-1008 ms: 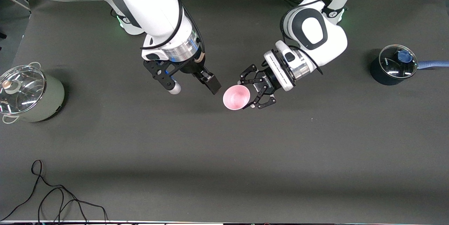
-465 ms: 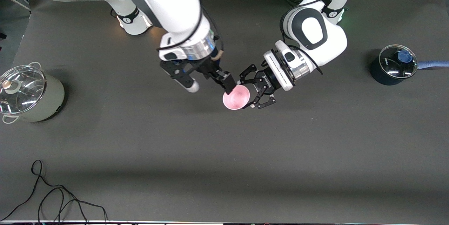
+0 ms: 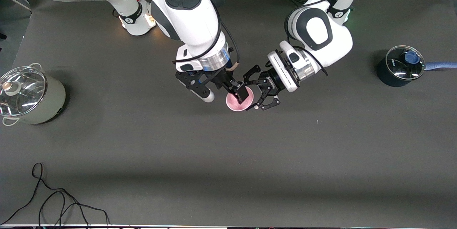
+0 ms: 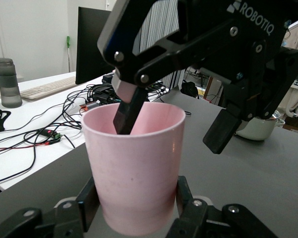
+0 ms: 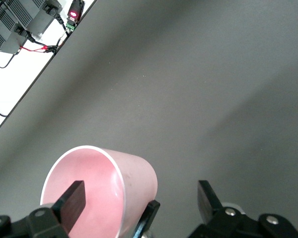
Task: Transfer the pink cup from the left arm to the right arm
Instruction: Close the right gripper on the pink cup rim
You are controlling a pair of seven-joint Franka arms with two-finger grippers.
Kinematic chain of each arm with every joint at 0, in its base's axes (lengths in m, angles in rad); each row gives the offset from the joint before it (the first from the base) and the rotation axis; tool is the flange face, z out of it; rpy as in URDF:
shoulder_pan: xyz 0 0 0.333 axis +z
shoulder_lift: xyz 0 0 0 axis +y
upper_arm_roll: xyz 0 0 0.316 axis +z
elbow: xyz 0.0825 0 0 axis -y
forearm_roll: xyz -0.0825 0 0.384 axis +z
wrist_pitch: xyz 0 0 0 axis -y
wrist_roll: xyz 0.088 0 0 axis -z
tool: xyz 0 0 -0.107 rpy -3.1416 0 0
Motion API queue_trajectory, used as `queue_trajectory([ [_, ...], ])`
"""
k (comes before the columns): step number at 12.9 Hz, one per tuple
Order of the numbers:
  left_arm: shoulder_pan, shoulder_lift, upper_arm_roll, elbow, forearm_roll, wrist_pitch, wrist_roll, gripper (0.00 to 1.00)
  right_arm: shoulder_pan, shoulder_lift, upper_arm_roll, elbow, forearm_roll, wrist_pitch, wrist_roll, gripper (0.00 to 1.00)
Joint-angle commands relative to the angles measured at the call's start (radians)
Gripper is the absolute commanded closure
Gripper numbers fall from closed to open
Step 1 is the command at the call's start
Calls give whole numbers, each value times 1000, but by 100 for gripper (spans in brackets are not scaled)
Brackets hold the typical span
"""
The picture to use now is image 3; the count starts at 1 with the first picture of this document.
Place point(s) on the glass lid with beige knob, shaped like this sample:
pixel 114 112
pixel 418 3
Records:
pixel 25 93

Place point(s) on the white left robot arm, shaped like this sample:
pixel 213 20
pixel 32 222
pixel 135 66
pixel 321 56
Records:
pixel 321 32

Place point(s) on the pink plastic cup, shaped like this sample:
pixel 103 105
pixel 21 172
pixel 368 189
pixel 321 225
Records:
pixel 234 105

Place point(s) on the pale green cooking pot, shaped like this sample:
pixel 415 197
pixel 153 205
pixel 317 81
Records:
pixel 53 100

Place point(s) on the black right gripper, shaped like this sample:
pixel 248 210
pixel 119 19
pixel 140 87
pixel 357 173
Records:
pixel 226 80

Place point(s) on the glass lid with blue knob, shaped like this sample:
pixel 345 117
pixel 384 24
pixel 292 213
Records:
pixel 401 65

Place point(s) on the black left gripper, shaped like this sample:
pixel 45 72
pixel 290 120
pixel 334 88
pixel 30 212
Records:
pixel 272 82

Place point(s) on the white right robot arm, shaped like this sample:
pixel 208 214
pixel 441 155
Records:
pixel 189 18

